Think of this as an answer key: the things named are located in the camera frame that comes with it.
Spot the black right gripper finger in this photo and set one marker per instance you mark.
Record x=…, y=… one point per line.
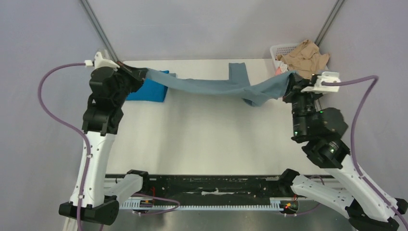
x=291, y=90
x=301, y=81

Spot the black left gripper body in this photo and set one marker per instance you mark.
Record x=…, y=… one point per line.
x=126, y=80

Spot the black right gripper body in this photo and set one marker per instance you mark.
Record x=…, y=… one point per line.
x=293, y=88

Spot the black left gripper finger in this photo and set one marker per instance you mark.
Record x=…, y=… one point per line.
x=139, y=77
x=126, y=69

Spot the grey-blue t-shirt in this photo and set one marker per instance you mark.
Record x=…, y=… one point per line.
x=237, y=85

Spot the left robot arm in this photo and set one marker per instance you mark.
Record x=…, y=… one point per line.
x=89, y=201

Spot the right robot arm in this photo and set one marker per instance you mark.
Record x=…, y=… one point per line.
x=366, y=206

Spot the pink and white garment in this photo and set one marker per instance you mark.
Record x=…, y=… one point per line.
x=281, y=67

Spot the folded bright blue t-shirt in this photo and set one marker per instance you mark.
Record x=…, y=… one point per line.
x=151, y=91

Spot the beige t-shirt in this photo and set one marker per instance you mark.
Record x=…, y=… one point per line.
x=304, y=59

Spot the white plastic laundry basket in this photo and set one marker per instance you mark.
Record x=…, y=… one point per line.
x=283, y=51

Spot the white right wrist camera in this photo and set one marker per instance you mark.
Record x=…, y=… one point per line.
x=318, y=83

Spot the aluminium frame rail right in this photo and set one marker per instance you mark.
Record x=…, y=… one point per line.
x=329, y=21

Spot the aluminium frame rail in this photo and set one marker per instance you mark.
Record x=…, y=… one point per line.
x=98, y=28
x=329, y=21

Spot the aluminium frame rail left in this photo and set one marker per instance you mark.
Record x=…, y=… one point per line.
x=98, y=28

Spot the white slotted cable duct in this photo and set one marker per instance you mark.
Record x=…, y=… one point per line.
x=134, y=203

